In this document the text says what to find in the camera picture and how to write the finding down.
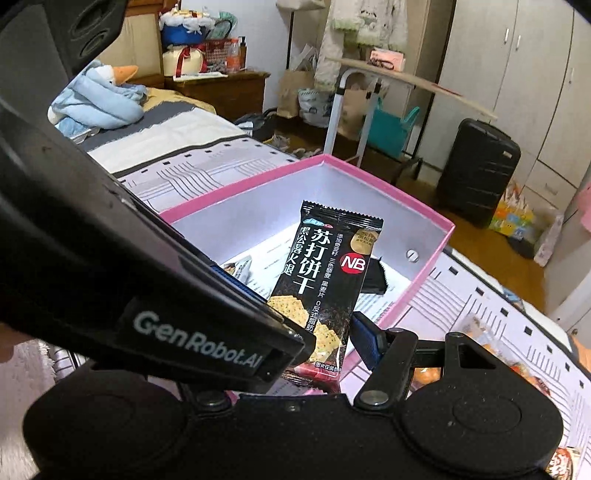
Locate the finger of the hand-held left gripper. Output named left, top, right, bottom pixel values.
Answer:
left=207, top=262, right=297, bottom=330

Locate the cream hanging garment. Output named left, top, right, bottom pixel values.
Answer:
left=318, top=0, right=409, bottom=70

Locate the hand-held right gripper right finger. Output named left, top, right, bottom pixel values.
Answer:
left=348, top=311, right=499, bottom=411

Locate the small white snack packet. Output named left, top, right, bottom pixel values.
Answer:
left=222, top=256, right=254, bottom=282

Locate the black cracker packet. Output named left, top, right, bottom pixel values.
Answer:
left=267, top=199, right=385, bottom=376

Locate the black floor bag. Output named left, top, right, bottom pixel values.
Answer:
left=235, top=108, right=278, bottom=139

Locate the pair of white shoes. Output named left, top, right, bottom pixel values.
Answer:
left=272, top=134, right=324, bottom=157

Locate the small black packet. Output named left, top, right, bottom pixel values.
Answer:
left=358, top=256, right=393, bottom=296

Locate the pink case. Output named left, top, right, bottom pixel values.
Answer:
left=369, top=48, right=407, bottom=71

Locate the orange drink bottle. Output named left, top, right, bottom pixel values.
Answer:
left=226, top=39, right=245, bottom=72

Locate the cream jar with red ribbon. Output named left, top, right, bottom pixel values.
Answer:
left=163, top=44, right=206, bottom=77

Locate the wooden nightstand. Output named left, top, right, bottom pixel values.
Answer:
left=164, top=71, right=271, bottom=123

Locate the noodle snack packet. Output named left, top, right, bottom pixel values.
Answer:
left=545, top=445, right=585, bottom=480

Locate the pink hanging bag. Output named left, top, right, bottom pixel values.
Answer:
left=573, top=182, right=591, bottom=222

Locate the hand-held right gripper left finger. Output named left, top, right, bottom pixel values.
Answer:
left=182, top=385, right=236, bottom=414

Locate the colourful gift bag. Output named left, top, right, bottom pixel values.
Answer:
left=489, top=182, right=555, bottom=238

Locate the red basket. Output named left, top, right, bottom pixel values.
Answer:
left=203, top=39, right=241, bottom=70

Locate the brown paper bag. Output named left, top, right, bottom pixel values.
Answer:
left=339, top=88, right=370, bottom=141
left=276, top=69, right=319, bottom=118

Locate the teal shopping bag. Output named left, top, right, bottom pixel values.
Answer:
left=369, top=99, right=421, bottom=160

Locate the blue goose plush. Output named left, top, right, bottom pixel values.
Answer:
left=48, top=60, right=148, bottom=139

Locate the black suitcase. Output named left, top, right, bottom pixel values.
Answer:
left=436, top=117, right=522, bottom=229

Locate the folding side table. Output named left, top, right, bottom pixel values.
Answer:
left=322, top=56, right=499, bottom=169

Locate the white door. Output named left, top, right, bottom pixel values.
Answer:
left=549, top=258, right=591, bottom=333

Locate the blue gift basket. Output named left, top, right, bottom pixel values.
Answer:
left=159, top=7, right=218, bottom=47

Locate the white fluffy cloth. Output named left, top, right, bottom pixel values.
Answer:
left=0, top=339, right=58, bottom=467

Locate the clear bag of coated nuts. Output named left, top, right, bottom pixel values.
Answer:
left=411, top=314, right=555, bottom=402

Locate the white wardrobe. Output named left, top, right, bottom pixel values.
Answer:
left=406, top=0, right=591, bottom=204

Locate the wooden headboard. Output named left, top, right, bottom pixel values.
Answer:
left=111, top=0, right=164, bottom=88

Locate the line-patterned white blanket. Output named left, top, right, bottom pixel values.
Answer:
left=51, top=136, right=591, bottom=480

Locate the white printed bag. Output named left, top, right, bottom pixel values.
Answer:
left=298, top=88, right=335, bottom=127

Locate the grey cream striped quilt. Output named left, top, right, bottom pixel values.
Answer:
left=78, top=88, right=250, bottom=176

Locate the pink cardboard box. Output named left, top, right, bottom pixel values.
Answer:
left=157, top=154, right=455, bottom=400

